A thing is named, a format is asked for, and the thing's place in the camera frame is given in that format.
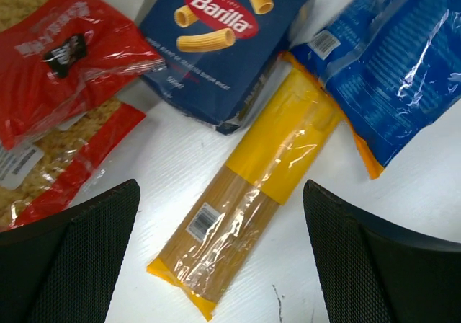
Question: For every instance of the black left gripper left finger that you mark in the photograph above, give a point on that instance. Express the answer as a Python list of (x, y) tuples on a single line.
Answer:
[(64, 268)]

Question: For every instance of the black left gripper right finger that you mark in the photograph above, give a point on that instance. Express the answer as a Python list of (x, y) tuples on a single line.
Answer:
[(372, 270)]

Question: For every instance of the blue and orange pasta bag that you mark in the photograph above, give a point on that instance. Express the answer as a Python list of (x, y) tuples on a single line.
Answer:
[(391, 66)]

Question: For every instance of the red pasta bag with label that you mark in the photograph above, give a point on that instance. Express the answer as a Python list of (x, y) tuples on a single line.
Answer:
[(44, 179)]

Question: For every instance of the red fusilli pasta bag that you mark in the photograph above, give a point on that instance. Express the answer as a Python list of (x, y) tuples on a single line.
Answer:
[(61, 58)]

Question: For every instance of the yellow spaghetti packet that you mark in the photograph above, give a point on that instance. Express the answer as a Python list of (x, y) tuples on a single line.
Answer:
[(211, 244)]

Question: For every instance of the blue Barilla rigatoni box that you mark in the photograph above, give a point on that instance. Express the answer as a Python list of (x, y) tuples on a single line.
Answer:
[(218, 53)]

